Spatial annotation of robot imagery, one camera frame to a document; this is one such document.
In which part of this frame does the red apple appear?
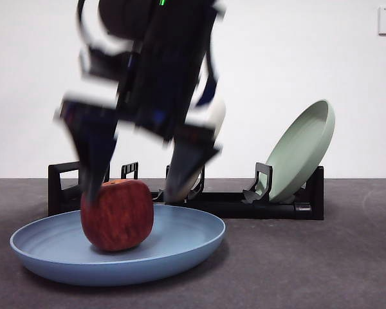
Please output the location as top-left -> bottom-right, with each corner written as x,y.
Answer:
80,179 -> 155,253

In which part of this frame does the blue plate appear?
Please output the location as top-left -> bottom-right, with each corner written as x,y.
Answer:
9,205 -> 227,287

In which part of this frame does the white plate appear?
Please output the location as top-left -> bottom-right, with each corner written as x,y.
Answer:
165,96 -> 227,203

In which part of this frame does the black plate rack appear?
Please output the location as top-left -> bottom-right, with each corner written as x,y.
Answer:
48,162 -> 325,221

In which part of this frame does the green plate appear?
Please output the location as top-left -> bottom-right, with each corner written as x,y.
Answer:
264,98 -> 336,204

